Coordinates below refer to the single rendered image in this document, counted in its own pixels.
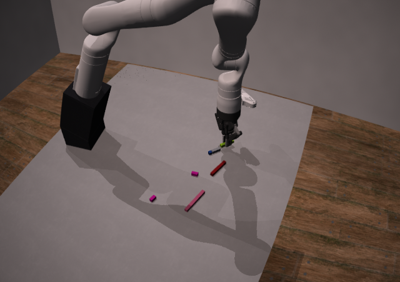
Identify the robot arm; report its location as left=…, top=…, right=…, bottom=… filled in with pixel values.
left=73, top=0, right=261, bottom=114

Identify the dark red rod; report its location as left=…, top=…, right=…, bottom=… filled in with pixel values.
left=210, top=161, right=226, bottom=176

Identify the grey rod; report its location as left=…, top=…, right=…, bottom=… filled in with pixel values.
left=211, top=147, right=221, bottom=154

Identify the pink rod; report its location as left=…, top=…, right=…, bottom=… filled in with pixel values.
left=184, top=190, right=205, bottom=212

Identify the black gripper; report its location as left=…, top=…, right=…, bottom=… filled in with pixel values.
left=215, top=108, right=242, bottom=147

